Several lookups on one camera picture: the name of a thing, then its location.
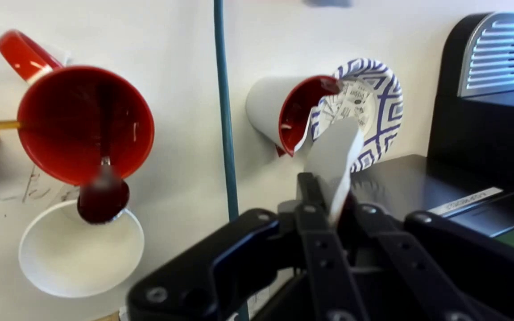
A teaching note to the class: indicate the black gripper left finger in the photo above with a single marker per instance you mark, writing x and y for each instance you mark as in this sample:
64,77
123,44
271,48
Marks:
316,267

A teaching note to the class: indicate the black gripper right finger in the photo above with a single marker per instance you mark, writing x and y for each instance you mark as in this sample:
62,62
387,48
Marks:
459,273

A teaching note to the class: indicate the broken white mug red inside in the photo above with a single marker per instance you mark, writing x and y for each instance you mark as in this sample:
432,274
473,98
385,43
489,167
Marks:
262,107

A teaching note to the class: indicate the red and white mug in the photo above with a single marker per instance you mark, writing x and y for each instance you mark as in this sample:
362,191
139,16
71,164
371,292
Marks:
61,118

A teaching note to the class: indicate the black monitor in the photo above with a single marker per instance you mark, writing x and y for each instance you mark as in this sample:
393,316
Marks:
446,118

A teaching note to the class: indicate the blue patterned paper plate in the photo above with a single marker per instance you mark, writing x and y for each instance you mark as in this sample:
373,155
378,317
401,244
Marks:
387,107

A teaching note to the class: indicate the paper cup with swirl print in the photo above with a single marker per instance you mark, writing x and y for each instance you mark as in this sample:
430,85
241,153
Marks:
71,260

